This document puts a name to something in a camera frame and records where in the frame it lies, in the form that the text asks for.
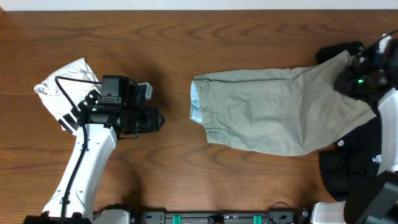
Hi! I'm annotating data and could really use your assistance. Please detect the khaki green shorts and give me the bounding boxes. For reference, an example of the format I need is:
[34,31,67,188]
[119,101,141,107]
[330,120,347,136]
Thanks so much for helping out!
[190,52,375,156]

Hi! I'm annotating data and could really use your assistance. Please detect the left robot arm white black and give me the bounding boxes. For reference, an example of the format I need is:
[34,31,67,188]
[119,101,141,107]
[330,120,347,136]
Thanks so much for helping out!
[23,105,165,224]

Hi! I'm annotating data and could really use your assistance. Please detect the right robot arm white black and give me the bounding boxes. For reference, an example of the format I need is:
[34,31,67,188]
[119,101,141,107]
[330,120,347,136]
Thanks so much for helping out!
[299,34,397,223]

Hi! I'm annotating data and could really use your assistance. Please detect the white shirt with black stripes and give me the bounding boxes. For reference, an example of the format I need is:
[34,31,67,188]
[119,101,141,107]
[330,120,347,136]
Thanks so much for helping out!
[34,58,101,135]

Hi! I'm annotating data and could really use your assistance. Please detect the black garment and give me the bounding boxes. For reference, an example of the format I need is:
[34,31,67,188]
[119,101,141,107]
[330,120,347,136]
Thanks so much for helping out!
[316,41,382,202]

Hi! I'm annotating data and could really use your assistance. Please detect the white garment at right edge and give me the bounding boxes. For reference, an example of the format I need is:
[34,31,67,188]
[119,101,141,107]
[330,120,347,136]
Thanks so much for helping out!
[379,34,392,54]

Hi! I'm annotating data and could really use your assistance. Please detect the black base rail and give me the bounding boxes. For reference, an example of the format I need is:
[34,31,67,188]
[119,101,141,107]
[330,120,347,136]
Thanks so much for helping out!
[93,203,315,224]

